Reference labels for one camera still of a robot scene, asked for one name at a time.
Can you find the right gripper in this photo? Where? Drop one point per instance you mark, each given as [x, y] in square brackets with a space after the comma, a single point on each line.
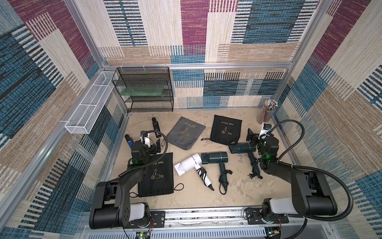
[253, 140]

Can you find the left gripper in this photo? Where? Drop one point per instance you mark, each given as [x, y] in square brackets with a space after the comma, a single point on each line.
[154, 151]

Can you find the dark green hair dryer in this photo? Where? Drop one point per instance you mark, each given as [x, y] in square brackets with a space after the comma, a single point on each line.
[220, 158]
[249, 149]

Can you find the black hair dryer bag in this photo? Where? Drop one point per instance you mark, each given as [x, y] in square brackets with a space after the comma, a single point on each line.
[225, 130]

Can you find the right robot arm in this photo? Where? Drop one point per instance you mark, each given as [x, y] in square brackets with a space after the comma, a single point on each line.
[310, 192]

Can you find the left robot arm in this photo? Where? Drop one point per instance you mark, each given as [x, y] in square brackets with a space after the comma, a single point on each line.
[111, 205]

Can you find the grey hair dryer bag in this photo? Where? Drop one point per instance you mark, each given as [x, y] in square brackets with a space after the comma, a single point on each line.
[185, 133]

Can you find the white hair dryer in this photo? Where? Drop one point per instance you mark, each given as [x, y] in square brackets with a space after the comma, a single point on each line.
[194, 162]

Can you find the black bag front left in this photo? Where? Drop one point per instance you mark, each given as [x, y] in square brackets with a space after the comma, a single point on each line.
[158, 179]

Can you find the striped pencil cup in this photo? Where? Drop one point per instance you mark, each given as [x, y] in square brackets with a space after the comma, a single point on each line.
[269, 107]

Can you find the green tray on shelf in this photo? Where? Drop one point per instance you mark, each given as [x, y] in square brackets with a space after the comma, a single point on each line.
[142, 91]

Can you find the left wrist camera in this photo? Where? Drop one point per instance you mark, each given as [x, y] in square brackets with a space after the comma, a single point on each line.
[145, 138]

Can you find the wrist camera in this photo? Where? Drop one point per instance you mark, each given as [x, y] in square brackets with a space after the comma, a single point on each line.
[145, 138]
[265, 128]

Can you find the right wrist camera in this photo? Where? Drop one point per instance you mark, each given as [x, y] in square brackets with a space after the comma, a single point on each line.
[265, 128]

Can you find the black wire mesh shelf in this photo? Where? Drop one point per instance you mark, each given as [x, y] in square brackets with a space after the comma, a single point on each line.
[145, 77]

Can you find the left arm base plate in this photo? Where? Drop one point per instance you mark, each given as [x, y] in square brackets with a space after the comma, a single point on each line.
[156, 219]

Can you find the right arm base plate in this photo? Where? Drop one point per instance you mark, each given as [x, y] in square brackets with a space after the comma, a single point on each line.
[255, 216]

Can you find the white wire mesh basket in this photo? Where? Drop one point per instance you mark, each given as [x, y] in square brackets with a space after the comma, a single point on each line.
[87, 112]

